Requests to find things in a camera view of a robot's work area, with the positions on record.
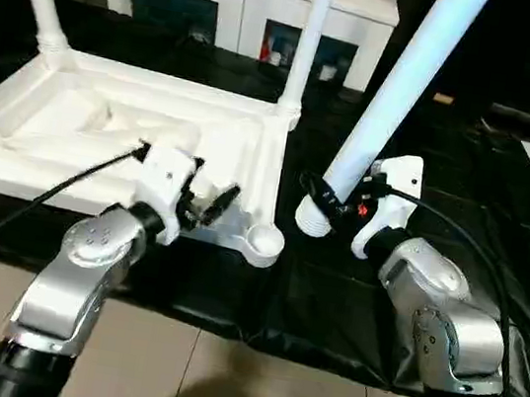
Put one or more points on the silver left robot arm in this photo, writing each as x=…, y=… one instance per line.
x=81, y=261

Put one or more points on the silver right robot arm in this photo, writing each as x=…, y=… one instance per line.
x=445, y=325

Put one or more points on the small tan label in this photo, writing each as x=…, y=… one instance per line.
x=442, y=98

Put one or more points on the small red white container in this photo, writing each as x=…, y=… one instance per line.
x=268, y=51

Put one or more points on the small white cup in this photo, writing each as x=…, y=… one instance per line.
x=327, y=72

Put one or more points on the black cabinet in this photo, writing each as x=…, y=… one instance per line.
x=527, y=48

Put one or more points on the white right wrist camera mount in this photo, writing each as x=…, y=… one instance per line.
x=400, y=179

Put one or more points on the white plastic table top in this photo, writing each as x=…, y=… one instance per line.
x=105, y=134

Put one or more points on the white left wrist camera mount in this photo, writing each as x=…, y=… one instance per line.
x=163, y=178

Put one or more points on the black mat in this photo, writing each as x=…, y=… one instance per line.
x=379, y=300

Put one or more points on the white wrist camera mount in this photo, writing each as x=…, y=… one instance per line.
x=163, y=178
x=400, y=179

